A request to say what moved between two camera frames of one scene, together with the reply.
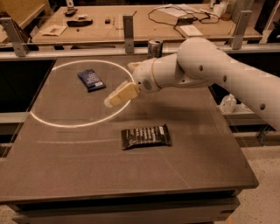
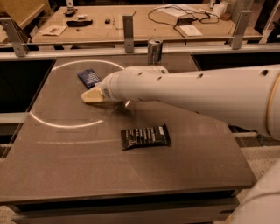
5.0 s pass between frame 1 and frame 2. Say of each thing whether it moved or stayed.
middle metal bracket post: stayed
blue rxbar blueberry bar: stayed
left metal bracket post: stayed
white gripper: moved
